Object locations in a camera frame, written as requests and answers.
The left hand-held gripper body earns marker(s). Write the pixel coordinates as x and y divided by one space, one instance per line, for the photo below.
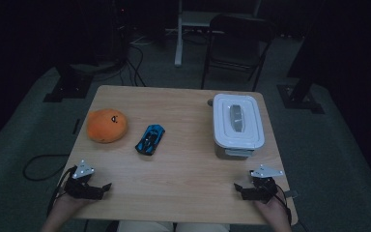
80 190

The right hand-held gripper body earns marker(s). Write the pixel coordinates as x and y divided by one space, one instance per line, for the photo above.
265 190

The clear plastic container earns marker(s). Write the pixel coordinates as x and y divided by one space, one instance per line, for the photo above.
235 153

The orange plush toy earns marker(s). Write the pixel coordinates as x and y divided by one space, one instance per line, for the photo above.
106 125

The blue toy car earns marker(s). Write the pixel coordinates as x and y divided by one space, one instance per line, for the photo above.
149 140

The person's left hand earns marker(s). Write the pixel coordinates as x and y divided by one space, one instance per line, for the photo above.
67 204

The person's right hand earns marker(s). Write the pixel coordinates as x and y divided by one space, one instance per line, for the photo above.
272 209

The grey tape piece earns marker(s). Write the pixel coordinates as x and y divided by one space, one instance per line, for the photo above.
290 193

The small black strip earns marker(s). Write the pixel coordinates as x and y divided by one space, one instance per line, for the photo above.
76 126

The black stand base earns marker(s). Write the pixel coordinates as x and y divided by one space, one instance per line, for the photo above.
69 87
299 98

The black folding chair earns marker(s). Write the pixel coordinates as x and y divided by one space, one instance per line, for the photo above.
238 48

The dark equipment tower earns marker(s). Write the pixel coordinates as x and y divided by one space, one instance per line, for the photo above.
120 32

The white metal table frame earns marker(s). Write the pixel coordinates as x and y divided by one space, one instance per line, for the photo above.
178 38

